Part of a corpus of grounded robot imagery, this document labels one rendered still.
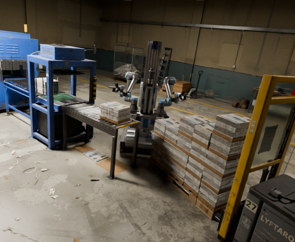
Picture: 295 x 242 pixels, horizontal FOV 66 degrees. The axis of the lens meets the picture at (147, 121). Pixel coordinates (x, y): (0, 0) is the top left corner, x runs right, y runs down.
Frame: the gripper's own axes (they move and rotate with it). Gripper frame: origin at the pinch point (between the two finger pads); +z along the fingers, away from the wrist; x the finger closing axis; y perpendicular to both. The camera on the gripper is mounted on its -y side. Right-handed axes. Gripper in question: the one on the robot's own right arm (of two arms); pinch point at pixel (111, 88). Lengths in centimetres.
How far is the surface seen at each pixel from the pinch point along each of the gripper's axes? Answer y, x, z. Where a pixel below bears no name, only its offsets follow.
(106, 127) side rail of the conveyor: 42, -30, 43
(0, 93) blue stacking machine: 117, 304, -22
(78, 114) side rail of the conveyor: 51, 33, 29
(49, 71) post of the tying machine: -2, 94, 37
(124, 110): 18.7, -39.6, 17.9
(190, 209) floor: 100, -180, 46
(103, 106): 22.7, -7.7, 26.4
